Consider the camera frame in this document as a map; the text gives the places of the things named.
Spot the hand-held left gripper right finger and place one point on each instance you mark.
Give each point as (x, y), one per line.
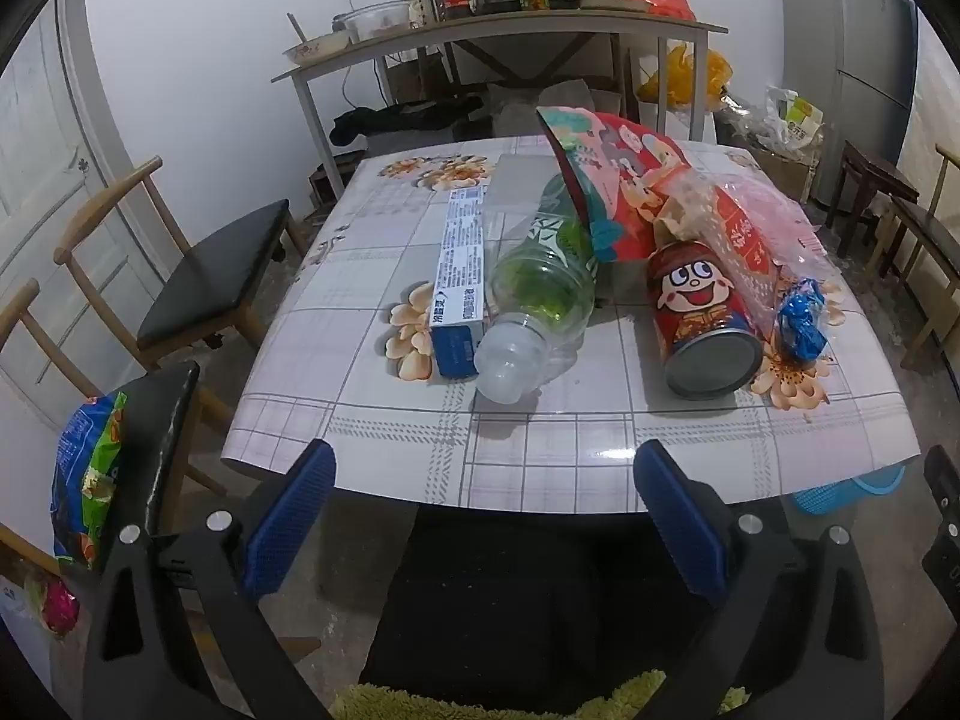
(682, 525)

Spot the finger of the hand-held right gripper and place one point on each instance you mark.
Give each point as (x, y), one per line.
(943, 487)

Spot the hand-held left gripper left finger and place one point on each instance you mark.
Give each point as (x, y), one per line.
(292, 517)

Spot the blue plastic basket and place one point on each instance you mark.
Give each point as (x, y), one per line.
(847, 491)

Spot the blue wrapper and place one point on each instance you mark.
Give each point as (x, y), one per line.
(799, 322)

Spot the red cartoon drink can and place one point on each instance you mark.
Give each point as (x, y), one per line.
(697, 300)

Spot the clear bottle with green label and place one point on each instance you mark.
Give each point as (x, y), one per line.
(540, 277)

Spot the blue white toothpaste box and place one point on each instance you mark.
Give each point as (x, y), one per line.
(457, 277)

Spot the pink clear plastic bag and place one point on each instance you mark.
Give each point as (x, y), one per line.
(757, 225)

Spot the red cartoon snack bag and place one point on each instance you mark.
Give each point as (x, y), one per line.
(622, 180)

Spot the blue green snack packet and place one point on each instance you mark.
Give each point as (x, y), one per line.
(90, 480)

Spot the green white fluffy garment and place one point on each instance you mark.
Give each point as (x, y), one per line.
(420, 701)

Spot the pink item in clear bag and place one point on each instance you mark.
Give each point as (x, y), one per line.
(60, 607)

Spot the wooden chair with grey seat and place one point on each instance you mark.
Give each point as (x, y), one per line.
(930, 229)

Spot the dark wooden stool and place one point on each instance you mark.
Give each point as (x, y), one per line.
(874, 169)

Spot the large cardboard box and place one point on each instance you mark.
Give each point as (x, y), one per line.
(784, 176)

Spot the black cloth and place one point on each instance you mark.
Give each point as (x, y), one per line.
(397, 116)

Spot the white door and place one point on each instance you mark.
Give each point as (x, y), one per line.
(45, 180)

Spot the yellow plastic bag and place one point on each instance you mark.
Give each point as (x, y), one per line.
(686, 75)

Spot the small cardboard box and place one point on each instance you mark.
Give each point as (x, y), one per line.
(416, 79)

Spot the grey refrigerator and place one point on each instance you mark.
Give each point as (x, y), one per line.
(862, 30)

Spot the floral ceramic bowl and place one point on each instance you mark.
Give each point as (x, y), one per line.
(315, 51)

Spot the clear glass container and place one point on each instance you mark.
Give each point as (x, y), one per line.
(371, 21)

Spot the long grey side table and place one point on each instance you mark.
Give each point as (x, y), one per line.
(525, 22)

